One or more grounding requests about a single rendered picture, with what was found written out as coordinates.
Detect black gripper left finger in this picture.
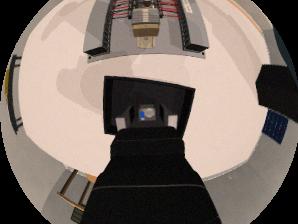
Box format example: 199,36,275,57
115,106,134,131

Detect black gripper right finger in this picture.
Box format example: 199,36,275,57
160,104,177,129

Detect grey relay panel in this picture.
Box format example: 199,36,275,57
83,0,210,63

